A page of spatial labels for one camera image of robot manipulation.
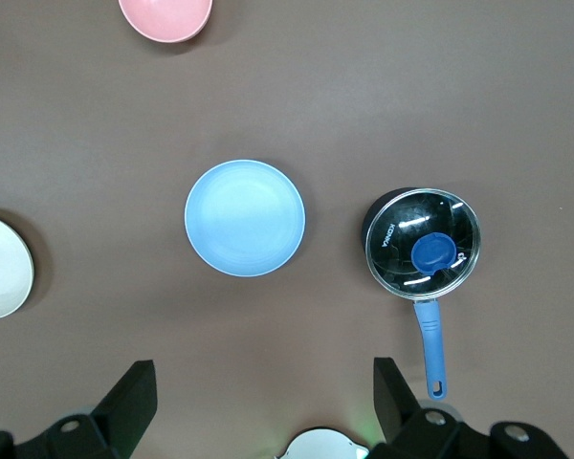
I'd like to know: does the glass lid with blue knob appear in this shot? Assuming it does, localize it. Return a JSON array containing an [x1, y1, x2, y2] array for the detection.
[[364, 186, 483, 303]]

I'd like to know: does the pink bowl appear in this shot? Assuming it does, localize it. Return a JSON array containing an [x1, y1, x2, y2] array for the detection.
[[118, 0, 214, 44]]

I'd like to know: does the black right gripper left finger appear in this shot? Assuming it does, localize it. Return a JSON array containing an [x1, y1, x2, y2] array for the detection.
[[43, 360, 160, 459]]

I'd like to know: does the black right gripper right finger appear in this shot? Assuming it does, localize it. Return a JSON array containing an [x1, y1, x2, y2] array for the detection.
[[369, 357, 490, 459]]

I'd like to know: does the dark saucepan with blue handle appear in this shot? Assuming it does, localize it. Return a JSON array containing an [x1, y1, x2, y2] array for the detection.
[[361, 185, 482, 401]]

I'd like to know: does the light blue plate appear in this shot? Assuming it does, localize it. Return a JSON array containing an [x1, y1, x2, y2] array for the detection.
[[184, 159, 307, 278]]

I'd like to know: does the beige plate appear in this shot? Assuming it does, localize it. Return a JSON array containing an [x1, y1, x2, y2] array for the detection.
[[0, 211, 35, 321]]

